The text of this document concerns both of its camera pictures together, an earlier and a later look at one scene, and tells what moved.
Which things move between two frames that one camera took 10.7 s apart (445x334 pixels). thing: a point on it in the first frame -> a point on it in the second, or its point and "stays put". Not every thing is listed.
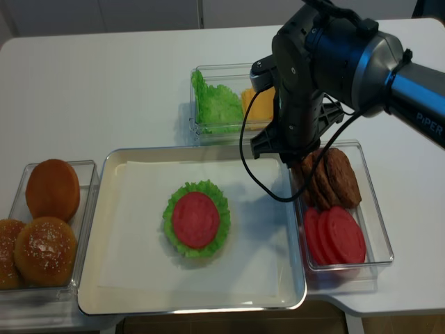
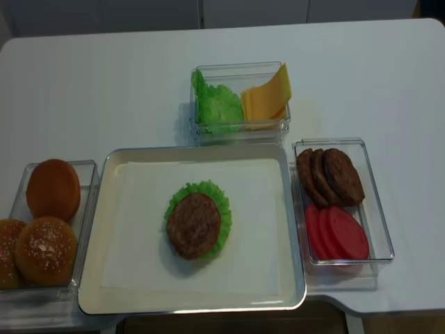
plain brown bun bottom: [53, 190] stays put
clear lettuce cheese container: [224, 108] stays put
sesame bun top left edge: [10, 277] stays put
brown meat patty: [299, 176] -> [193, 225]
